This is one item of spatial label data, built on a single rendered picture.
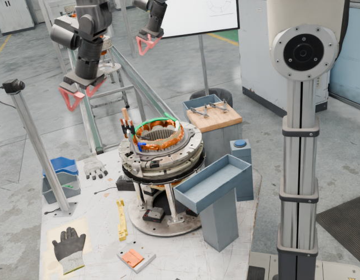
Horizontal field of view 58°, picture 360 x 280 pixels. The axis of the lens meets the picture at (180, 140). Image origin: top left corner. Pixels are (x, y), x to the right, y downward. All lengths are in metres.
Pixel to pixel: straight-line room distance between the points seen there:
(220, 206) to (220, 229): 0.09
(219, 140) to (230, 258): 0.49
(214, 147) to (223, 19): 0.97
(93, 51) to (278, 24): 0.47
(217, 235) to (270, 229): 1.24
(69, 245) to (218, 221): 0.59
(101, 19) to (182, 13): 1.36
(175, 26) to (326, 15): 1.41
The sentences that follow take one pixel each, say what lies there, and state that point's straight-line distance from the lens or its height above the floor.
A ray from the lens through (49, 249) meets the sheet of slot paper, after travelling 1.44.
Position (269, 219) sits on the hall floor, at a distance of 2.43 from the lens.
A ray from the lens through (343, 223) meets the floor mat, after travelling 2.45.
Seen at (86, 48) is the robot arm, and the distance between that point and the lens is 0.87.
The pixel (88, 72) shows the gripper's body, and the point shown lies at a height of 1.47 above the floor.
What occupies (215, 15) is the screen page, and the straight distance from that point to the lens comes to 2.15.
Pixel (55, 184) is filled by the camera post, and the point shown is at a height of 0.94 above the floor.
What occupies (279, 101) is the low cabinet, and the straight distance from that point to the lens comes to 3.64.
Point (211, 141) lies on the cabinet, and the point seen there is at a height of 0.99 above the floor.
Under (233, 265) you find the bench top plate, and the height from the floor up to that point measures 0.78.
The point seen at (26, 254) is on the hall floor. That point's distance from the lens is 2.74.
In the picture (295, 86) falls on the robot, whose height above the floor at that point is 1.31.
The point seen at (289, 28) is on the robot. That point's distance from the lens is 0.90.
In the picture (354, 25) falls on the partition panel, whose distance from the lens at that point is 3.55.
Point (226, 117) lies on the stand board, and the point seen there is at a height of 1.06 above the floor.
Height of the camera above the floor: 1.70
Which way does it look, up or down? 29 degrees down
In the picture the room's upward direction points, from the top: 10 degrees counter-clockwise
